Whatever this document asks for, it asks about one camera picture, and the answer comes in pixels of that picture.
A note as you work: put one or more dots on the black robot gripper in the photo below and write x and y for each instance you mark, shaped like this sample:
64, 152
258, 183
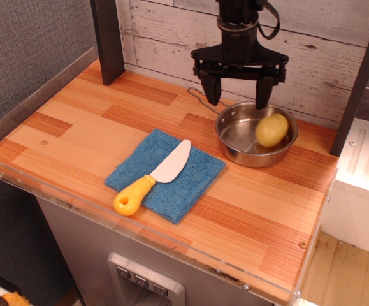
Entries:
240, 55

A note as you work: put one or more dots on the yellow toy potato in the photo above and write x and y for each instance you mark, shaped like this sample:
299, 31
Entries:
271, 130

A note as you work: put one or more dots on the stainless steel pot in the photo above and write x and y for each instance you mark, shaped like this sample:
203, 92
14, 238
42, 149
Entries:
236, 126

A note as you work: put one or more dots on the blue folded cloth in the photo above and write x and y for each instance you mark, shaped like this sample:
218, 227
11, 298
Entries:
173, 200

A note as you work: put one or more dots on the grey toy kitchen cabinet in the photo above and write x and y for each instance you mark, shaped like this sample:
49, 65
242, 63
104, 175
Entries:
85, 244

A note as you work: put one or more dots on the silver dispenser button panel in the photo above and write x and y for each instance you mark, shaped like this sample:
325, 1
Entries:
137, 284

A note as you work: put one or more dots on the orange object bottom left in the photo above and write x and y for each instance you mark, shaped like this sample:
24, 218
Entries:
15, 299

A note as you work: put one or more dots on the dark right shelf post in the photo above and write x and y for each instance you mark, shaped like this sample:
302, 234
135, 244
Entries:
352, 106

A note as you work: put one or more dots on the dark shelf post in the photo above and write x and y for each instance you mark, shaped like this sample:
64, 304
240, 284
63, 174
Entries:
107, 30
352, 106

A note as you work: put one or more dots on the dark left shelf post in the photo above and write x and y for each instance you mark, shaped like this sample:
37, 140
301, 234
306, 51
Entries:
107, 30

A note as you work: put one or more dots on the yellow handled toy knife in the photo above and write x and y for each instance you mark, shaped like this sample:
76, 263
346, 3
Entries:
128, 201

